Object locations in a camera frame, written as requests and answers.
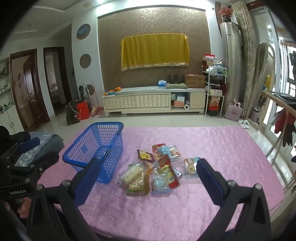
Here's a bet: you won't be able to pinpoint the standing air conditioner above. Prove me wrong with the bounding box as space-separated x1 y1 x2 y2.
220 22 242 111

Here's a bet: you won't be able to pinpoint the black bag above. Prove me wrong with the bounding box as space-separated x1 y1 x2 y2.
66 99 81 126

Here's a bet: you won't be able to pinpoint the green folded cloth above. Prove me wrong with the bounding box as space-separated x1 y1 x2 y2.
166 83 188 89

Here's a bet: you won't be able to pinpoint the red bag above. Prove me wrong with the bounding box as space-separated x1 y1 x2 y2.
77 100 90 121

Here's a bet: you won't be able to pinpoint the light blue cartoon packet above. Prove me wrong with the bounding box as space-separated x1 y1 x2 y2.
162 145 181 161

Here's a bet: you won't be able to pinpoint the pink quilted tablecloth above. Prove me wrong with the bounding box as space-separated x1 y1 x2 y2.
36 126 285 241

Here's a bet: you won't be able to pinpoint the cardboard box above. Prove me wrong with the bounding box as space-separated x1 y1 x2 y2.
184 74 205 88

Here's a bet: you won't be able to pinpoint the oranges on plate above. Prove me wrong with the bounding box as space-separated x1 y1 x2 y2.
104 87 122 96

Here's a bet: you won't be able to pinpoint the blue cartoon cake packet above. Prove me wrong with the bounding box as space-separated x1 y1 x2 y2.
184 157 200 178

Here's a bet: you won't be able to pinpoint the white slippers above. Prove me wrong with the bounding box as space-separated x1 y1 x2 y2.
238 120 250 130

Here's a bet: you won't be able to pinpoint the blue plastic basket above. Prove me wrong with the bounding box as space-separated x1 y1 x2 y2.
62 121 124 184

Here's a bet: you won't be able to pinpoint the blue striped cake packet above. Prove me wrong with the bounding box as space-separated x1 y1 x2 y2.
151 174 176 195

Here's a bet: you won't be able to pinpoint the white metal shelf rack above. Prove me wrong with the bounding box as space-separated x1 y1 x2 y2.
202 60 227 116

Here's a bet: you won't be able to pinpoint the left hand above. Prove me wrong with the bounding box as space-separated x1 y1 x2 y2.
4 197 32 219

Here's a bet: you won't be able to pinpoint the pink gift bag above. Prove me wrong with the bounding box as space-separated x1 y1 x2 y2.
224 99 243 121

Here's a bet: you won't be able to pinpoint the patterned curtain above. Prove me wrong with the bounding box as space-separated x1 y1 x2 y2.
231 1 258 118

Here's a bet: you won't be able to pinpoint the cream tv cabinet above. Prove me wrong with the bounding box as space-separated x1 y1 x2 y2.
102 86 206 116

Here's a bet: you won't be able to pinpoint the brown wooden door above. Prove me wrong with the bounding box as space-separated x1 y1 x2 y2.
9 49 50 132

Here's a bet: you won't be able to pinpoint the cracker pack green ends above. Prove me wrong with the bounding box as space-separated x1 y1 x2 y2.
126 171 150 196

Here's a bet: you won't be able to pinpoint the cracker pack white strip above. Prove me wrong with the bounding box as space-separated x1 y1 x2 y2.
117 163 143 185

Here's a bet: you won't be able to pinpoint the red yellow snack packet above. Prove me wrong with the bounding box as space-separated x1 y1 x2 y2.
158 155 180 190

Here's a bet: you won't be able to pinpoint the blue tissue pack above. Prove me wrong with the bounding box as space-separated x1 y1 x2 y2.
158 80 167 88

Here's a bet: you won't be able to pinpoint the grey cushioned chair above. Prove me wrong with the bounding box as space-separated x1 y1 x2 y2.
15 132 64 167

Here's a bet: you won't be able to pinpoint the purple cracker packet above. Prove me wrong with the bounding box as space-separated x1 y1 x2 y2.
137 150 154 163

